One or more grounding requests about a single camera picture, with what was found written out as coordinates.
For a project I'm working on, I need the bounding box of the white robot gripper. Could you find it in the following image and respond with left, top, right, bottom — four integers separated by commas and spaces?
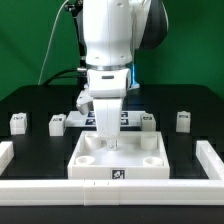
76, 68, 130, 150

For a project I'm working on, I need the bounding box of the white square table top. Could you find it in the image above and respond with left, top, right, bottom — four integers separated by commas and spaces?
67, 131, 170, 180

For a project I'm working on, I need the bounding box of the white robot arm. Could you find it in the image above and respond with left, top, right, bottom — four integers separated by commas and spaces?
77, 0, 168, 150

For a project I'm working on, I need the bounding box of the white fiducial marker sheet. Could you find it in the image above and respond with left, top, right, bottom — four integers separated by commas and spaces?
65, 111, 143, 127

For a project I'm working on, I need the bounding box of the white U-shaped obstacle fence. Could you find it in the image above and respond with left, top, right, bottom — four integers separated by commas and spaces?
0, 141, 224, 206

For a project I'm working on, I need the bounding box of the black cable bundle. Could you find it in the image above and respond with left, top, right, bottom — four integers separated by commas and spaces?
43, 68, 88, 86

